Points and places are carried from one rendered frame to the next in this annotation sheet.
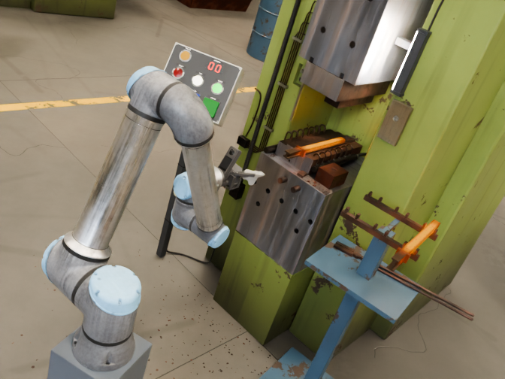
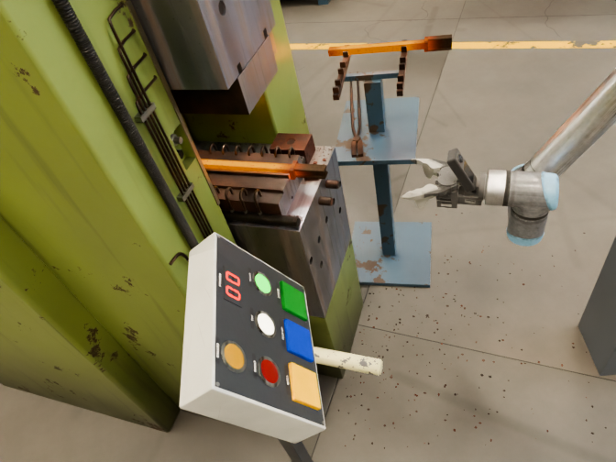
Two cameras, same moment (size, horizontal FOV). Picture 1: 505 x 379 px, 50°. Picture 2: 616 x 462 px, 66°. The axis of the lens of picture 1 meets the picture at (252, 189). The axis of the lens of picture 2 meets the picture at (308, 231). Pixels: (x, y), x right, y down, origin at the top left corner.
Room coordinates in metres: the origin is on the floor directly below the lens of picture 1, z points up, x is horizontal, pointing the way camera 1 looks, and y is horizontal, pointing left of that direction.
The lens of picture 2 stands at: (2.28, 0.94, 1.85)
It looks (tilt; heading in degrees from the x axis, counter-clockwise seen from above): 46 degrees down; 265
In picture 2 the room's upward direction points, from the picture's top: 15 degrees counter-clockwise
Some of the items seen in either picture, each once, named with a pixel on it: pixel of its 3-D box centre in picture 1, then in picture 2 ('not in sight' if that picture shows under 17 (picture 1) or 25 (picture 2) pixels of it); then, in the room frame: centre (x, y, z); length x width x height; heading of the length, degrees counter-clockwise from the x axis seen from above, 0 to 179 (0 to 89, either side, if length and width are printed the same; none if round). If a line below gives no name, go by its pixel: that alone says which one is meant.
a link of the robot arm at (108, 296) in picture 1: (110, 301); not in sight; (1.18, 0.29, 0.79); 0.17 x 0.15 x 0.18; 60
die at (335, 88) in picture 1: (348, 77); (184, 74); (2.38, -0.24, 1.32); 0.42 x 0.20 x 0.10; 146
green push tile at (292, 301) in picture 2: (209, 107); (291, 302); (2.30, 0.31, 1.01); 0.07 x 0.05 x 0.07; 81
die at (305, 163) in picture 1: (320, 148); (228, 181); (2.38, -0.24, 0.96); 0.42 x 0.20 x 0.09; 146
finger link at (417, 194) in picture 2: not in sight; (420, 199); (1.91, 0.11, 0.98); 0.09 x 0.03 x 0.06; 2
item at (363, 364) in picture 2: not in sight; (306, 353); (2.32, 0.21, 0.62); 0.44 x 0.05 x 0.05; 146
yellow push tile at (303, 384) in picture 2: not in sight; (302, 387); (2.33, 0.50, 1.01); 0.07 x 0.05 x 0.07; 81
